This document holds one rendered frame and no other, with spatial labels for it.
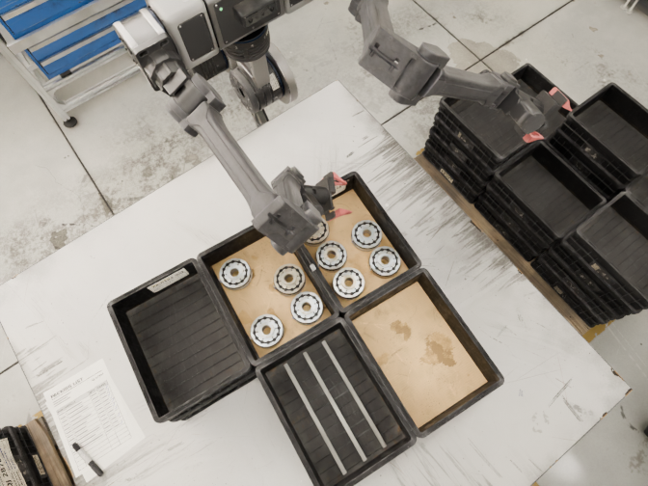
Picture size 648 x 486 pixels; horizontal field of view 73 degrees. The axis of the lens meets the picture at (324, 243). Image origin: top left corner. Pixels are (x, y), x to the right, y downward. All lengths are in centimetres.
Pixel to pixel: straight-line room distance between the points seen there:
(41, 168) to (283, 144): 170
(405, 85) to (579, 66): 260
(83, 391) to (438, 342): 118
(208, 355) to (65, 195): 173
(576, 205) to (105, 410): 210
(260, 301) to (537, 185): 144
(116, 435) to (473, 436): 114
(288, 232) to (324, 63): 229
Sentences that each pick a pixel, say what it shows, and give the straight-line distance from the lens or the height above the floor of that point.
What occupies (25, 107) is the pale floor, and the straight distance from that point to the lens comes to 343.
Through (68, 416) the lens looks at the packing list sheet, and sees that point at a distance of 175.
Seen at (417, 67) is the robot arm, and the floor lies 160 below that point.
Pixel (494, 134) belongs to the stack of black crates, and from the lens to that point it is 224.
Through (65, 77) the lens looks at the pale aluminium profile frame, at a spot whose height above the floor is 30.
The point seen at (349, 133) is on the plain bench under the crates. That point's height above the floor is 70.
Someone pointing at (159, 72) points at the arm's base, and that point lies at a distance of 108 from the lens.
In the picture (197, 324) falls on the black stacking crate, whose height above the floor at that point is 83.
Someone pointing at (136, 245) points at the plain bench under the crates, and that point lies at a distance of 179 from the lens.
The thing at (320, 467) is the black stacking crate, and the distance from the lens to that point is 141.
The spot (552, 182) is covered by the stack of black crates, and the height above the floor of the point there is 38.
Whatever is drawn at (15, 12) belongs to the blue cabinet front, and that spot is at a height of 72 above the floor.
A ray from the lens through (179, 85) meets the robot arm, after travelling 105.
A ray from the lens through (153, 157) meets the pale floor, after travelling 283.
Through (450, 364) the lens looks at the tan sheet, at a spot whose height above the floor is 83.
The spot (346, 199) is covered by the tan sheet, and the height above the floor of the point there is 83.
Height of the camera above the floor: 223
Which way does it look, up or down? 69 degrees down
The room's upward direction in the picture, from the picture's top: 3 degrees counter-clockwise
